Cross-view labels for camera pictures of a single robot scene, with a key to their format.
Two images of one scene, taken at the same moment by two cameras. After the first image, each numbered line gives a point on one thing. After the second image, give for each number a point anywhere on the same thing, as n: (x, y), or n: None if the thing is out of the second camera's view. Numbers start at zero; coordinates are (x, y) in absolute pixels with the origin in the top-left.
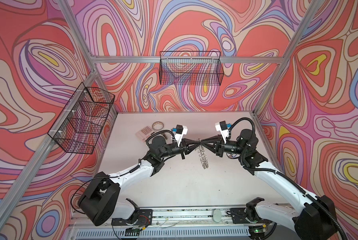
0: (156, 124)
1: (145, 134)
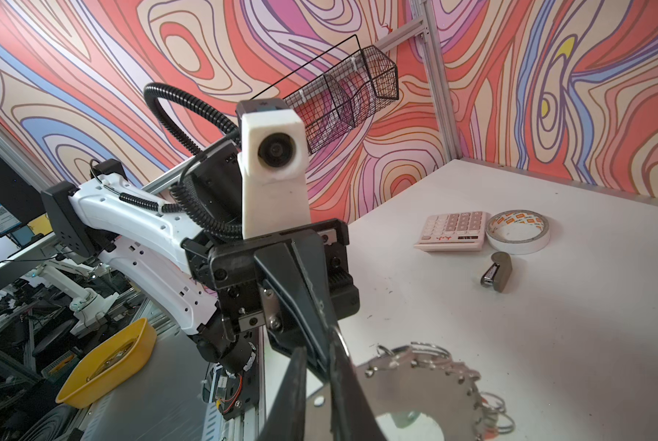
0: (518, 231)
1: (460, 231)
